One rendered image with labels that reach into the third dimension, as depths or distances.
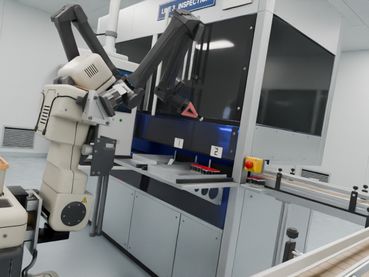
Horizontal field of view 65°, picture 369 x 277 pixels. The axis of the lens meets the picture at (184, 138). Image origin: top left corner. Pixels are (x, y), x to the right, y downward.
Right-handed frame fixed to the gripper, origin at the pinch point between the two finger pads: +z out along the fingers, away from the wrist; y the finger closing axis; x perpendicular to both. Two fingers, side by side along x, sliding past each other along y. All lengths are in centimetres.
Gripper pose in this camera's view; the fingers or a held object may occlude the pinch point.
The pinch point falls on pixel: (195, 115)
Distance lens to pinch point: 152.6
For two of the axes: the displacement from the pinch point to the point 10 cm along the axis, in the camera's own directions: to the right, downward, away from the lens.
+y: 1.1, -3.2, 9.4
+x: -5.9, 7.4, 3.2
